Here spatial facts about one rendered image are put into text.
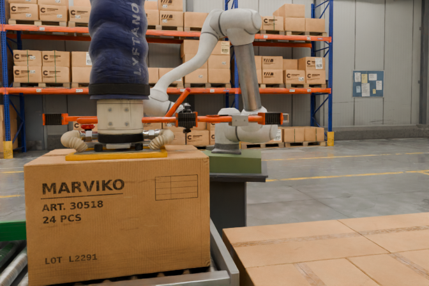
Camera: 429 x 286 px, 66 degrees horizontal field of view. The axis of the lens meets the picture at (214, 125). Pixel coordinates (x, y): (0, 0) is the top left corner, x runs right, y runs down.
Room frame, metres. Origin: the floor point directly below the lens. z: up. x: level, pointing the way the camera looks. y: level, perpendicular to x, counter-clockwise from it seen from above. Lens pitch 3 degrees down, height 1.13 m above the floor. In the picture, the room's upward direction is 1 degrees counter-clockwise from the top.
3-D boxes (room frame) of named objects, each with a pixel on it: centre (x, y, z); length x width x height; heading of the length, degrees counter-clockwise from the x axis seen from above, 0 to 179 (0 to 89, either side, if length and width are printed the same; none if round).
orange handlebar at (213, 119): (1.43, 0.19, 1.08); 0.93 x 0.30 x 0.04; 101
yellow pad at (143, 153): (1.18, 0.34, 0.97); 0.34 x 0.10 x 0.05; 101
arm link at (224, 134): (2.06, -0.09, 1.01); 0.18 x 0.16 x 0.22; 56
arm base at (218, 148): (2.07, -0.06, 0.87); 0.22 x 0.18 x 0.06; 85
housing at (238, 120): (1.36, -0.10, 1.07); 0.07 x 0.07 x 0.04; 11
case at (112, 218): (1.30, 0.36, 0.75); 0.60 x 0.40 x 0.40; 103
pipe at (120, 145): (1.27, 0.36, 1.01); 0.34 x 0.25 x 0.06; 101
